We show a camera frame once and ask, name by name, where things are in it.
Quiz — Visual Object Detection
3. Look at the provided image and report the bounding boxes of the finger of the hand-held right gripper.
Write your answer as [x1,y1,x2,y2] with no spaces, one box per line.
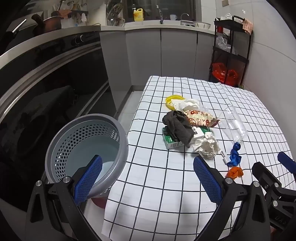
[277,151,296,174]
[252,162,296,232]

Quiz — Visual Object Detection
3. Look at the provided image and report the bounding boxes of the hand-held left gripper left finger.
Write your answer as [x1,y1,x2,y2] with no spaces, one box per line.
[25,155,103,241]

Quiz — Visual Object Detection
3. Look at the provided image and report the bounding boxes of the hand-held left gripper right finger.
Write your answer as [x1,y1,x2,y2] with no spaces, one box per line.
[193,155,271,241]

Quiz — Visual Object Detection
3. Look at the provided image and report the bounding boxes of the orange balloon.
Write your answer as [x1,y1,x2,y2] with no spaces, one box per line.
[225,167,244,179]

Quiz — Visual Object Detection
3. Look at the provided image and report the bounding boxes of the blue balloon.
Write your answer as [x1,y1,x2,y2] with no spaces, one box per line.
[227,142,242,167]

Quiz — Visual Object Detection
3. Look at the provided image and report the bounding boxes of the white paper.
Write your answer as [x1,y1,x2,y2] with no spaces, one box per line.
[193,132,220,160]

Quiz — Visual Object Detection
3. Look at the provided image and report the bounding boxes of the grey perforated plastic basket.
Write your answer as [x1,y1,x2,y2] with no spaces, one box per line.
[45,113,129,199]

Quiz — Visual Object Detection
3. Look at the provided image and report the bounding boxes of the green white carton box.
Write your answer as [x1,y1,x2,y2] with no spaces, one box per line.
[161,125,212,150]

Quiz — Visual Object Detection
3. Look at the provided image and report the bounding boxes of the red white snack packet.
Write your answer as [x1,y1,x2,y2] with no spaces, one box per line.
[184,110,221,128]

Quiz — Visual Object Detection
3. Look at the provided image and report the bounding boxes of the dark grey cloth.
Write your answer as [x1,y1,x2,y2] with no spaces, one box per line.
[162,110,195,148]

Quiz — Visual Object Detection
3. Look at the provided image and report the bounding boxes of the white tissue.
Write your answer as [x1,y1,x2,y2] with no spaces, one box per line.
[173,98,200,112]

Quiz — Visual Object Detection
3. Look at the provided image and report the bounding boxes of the red stool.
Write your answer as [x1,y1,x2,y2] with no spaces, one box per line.
[91,196,108,210]

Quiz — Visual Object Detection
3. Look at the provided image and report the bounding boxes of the white black checked tablecloth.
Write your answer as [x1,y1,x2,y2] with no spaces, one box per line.
[102,75,296,241]

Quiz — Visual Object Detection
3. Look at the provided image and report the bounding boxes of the clear plastic cup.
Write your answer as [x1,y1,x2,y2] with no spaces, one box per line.
[218,106,248,142]

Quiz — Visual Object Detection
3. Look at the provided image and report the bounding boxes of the yellow plastic lid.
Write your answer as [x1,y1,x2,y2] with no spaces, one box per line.
[165,95,186,110]

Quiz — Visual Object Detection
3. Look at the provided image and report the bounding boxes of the black glass oven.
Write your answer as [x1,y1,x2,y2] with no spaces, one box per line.
[0,30,116,209]

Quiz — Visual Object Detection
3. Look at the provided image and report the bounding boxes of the red plastic bag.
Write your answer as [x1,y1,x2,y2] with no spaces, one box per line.
[211,62,238,87]

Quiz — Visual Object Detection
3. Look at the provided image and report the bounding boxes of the grey kitchen cabinets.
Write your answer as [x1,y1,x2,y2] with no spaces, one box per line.
[99,28,215,98]

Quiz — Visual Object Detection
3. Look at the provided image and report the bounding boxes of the checked hanging cloth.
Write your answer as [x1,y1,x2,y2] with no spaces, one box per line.
[242,19,253,35]

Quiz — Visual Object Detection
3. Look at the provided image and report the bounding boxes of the black metal trolley rack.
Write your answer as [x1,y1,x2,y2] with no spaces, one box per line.
[209,15,253,88]

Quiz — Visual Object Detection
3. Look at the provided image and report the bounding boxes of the grey kitchen countertop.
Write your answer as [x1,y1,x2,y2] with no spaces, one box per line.
[61,20,214,35]

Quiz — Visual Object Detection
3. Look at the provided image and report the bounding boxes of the copper pot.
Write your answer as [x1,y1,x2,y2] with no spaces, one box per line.
[31,14,63,35]

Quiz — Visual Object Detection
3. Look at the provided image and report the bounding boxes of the black pan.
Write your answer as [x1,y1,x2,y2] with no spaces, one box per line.
[0,19,28,54]

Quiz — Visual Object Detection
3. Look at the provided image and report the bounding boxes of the black utensil rack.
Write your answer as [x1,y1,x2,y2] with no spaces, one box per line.
[51,0,89,24]

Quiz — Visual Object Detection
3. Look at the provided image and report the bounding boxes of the dish rack with dishes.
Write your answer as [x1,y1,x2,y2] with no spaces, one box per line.
[107,0,125,26]

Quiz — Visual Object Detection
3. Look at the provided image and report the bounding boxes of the yellow detergent bottle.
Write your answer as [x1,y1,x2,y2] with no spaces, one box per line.
[133,8,144,22]

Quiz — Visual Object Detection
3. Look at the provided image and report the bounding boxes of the tall metal faucet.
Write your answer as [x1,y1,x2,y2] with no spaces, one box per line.
[156,5,164,24]

